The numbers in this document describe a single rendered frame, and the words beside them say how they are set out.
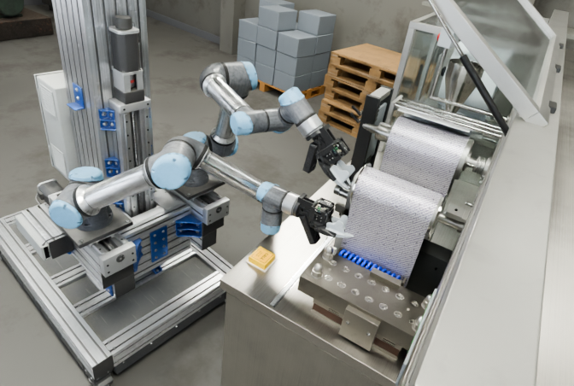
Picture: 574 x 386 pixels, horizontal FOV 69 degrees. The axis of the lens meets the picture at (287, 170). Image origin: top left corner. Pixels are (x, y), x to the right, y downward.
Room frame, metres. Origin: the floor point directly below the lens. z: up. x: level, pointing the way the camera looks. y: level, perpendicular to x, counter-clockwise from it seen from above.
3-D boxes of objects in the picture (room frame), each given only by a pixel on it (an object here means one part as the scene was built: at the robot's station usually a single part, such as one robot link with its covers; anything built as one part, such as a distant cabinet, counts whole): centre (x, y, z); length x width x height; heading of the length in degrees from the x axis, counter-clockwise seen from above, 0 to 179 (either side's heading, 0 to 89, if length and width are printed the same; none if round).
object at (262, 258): (1.10, 0.04, 0.91); 0.07 x 0.07 x 0.02; 62
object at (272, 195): (1.21, 0.03, 1.11); 0.11 x 0.08 x 0.09; 62
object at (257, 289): (1.95, -0.71, 0.88); 2.52 x 0.66 x 0.04; 152
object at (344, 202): (1.18, -0.22, 1.05); 0.06 x 0.05 x 0.31; 62
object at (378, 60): (4.44, -0.94, 0.41); 1.15 x 0.79 x 0.82; 52
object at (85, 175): (1.28, 0.75, 0.98); 0.13 x 0.12 x 0.14; 4
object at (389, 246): (1.02, -0.32, 1.11); 0.23 x 0.01 x 0.18; 62
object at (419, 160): (1.19, -0.41, 1.16); 0.39 x 0.23 x 0.51; 152
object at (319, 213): (1.13, -0.11, 1.12); 0.12 x 0.08 x 0.09; 62
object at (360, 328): (0.81, -0.27, 0.97); 0.10 x 0.03 x 0.11; 62
